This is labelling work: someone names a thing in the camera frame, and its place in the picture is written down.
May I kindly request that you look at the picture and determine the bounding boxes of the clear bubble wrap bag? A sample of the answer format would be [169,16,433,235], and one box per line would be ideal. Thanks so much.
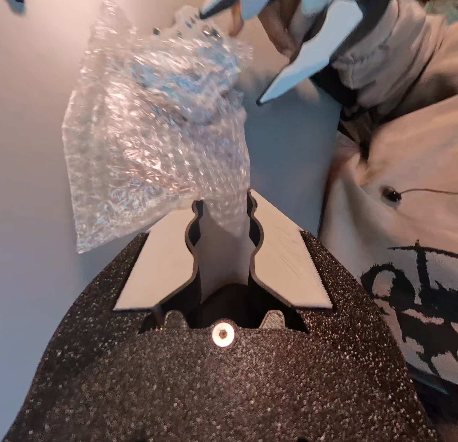
[62,0,253,254]

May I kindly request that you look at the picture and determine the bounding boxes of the person's right forearm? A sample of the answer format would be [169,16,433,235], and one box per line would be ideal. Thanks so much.
[311,0,458,128]

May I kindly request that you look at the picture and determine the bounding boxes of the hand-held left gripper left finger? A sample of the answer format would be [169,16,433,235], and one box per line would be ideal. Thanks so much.
[114,200,204,312]

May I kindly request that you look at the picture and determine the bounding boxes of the person's right hand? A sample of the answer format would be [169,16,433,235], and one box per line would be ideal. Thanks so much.
[229,0,306,58]

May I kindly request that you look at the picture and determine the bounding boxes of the black microphone cable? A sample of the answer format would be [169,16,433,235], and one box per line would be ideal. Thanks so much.
[397,187,458,195]

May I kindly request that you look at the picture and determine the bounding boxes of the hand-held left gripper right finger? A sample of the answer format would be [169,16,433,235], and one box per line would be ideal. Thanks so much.
[247,189,333,310]

